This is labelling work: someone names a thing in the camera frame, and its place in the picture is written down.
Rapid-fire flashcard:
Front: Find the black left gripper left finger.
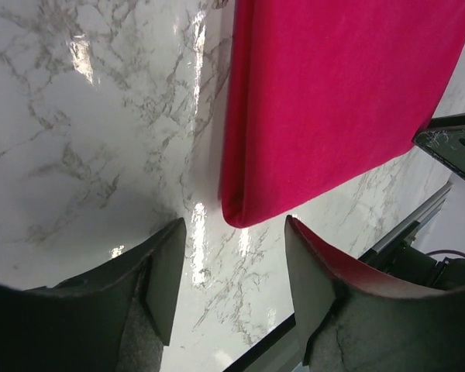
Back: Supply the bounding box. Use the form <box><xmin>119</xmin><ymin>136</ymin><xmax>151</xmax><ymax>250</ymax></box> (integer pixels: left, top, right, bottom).
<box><xmin>0</xmin><ymin>219</ymin><xmax>187</xmax><ymax>371</ymax></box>

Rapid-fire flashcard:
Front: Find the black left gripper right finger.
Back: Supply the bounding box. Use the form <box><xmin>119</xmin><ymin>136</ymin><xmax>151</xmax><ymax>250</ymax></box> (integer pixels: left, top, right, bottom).
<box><xmin>284</xmin><ymin>217</ymin><xmax>465</xmax><ymax>371</ymax></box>

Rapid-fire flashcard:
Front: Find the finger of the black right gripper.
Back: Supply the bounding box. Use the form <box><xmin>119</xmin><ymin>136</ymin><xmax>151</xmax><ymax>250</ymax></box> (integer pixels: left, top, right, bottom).
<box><xmin>413</xmin><ymin>113</ymin><xmax>465</xmax><ymax>180</ymax></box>

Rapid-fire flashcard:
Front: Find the red t shirt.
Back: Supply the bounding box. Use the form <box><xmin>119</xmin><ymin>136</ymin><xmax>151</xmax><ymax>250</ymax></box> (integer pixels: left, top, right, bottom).
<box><xmin>219</xmin><ymin>1</ymin><xmax>465</xmax><ymax>228</ymax></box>

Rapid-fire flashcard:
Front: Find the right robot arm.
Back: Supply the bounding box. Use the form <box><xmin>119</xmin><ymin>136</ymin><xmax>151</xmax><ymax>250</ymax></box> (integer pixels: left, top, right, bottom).
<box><xmin>360</xmin><ymin>113</ymin><xmax>465</xmax><ymax>290</ymax></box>

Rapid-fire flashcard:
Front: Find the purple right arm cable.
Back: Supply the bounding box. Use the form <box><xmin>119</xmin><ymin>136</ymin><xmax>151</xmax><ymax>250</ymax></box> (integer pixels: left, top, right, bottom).
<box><xmin>425</xmin><ymin>250</ymin><xmax>465</xmax><ymax>260</ymax></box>

